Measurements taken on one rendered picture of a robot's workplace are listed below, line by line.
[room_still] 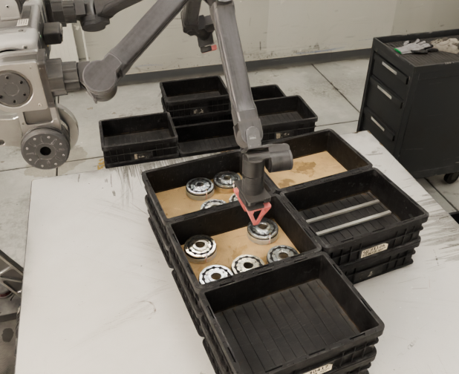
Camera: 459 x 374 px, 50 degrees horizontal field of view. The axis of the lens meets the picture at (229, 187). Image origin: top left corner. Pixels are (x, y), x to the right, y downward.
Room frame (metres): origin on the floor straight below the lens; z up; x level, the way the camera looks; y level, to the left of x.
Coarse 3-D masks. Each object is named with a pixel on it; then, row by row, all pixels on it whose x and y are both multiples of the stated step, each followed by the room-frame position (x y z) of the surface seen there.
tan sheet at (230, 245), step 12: (216, 240) 1.18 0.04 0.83; (228, 240) 1.18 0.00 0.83; (240, 240) 1.18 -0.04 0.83; (276, 240) 1.18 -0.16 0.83; (288, 240) 1.18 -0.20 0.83; (228, 252) 1.12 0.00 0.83; (240, 252) 1.12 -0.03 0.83; (252, 252) 1.12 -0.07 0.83; (264, 252) 1.12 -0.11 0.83; (192, 264) 1.07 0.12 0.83; (204, 264) 1.07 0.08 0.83; (216, 264) 1.07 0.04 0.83; (228, 264) 1.07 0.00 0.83; (264, 264) 1.07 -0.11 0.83
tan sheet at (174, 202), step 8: (240, 176) 1.54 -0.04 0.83; (160, 192) 1.44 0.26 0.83; (168, 192) 1.44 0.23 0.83; (176, 192) 1.44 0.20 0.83; (184, 192) 1.44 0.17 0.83; (216, 192) 1.44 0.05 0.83; (160, 200) 1.39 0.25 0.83; (168, 200) 1.39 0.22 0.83; (176, 200) 1.39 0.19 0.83; (184, 200) 1.39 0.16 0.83; (192, 200) 1.39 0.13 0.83; (224, 200) 1.39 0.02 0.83; (168, 208) 1.35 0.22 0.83; (176, 208) 1.35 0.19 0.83; (184, 208) 1.35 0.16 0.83; (192, 208) 1.35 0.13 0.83; (200, 208) 1.35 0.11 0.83; (168, 216) 1.30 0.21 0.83
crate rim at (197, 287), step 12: (240, 204) 1.25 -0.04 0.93; (192, 216) 1.19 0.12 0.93; (204, 216) 1.19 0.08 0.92; (168, 228) 1.13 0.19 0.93; (300, 228) 1.14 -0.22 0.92; (312, 240) 1.07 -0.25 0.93; (180, 252) 1.02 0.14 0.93; (312, 252) 1.02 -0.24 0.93; (276, 264) 0.98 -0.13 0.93; (192, 276) 0.93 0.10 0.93; (228, 276) 0.93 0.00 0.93; (240, 276) 0.93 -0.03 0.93
